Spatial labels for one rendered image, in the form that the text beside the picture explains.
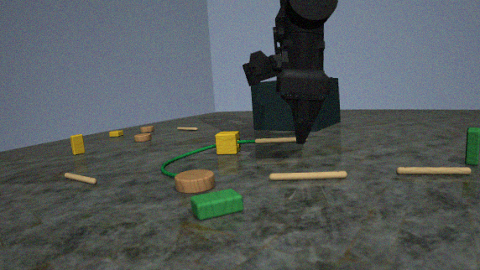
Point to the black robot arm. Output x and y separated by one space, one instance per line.
294 16

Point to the small brown wooden disc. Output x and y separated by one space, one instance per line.
147 129
144 137

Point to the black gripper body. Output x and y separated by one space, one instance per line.
306 76

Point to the green rectangular block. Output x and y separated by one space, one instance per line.
216 204
472 145

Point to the round wooden button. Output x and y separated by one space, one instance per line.
194 181

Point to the green string with wooden stick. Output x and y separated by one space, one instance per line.
257 141

